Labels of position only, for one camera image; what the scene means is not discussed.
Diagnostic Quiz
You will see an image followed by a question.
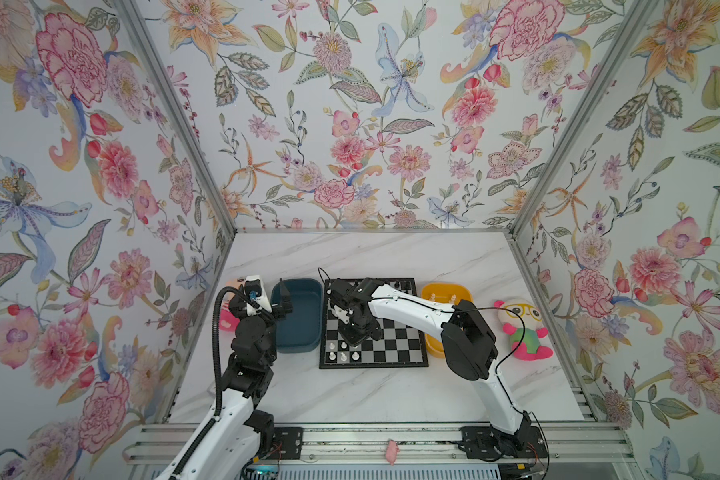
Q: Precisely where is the teal plastic bin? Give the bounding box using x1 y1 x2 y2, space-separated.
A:
271 278 323 353

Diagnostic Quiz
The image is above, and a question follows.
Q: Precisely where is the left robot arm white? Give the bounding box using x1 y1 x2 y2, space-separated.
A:
159 276 292 479

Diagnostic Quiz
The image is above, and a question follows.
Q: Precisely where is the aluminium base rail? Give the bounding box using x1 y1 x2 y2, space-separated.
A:
124 421 635 466

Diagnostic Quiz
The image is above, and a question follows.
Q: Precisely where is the aluminium frame post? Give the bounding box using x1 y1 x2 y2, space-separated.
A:
113 0 237 238
506 0 655 240

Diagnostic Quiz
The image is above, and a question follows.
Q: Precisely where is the pink small toy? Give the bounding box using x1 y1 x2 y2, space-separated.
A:
385 440 400 465

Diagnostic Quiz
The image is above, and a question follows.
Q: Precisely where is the yellow plastic bin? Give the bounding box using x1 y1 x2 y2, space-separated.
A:
420 283 473 359

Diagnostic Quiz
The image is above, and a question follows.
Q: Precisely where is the black corrugated cable hose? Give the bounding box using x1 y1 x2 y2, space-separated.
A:
211 286 259 418

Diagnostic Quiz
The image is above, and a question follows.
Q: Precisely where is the pink toy left side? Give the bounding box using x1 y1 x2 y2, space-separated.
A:
219 279 245 333

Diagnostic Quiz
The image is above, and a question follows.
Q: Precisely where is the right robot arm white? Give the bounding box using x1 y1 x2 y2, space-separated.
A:
326 278 545 453

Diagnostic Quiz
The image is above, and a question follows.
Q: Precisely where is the plush doll toy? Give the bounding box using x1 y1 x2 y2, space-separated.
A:
493 298 554 362

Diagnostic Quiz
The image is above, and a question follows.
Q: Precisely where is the aluminium frame post left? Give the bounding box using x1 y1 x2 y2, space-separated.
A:
113 0 237 238

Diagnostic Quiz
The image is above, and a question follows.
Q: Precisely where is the black white chess board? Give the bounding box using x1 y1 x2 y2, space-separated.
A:
319 279 429 370

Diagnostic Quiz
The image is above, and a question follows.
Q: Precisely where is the aluminium frame post right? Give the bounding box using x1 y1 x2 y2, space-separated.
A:
506 0 655 240

